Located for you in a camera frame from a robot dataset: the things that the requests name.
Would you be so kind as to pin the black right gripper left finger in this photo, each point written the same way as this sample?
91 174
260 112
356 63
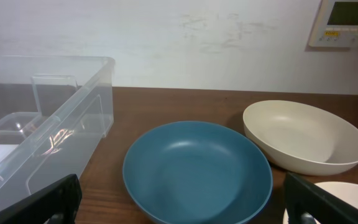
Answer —
56 203

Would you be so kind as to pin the blue shallow bowl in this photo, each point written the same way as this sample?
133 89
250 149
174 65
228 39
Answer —
197 172

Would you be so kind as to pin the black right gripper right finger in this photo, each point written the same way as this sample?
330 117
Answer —
307 203

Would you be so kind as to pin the clear plastic storage bin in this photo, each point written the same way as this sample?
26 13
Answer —
53 113

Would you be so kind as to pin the white wall control panel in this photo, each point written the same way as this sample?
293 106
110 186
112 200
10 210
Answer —
336 25

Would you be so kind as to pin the white plate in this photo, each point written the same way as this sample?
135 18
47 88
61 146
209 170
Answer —
346 191

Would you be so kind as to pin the beige shallow bowl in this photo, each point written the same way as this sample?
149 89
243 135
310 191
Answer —
302 138

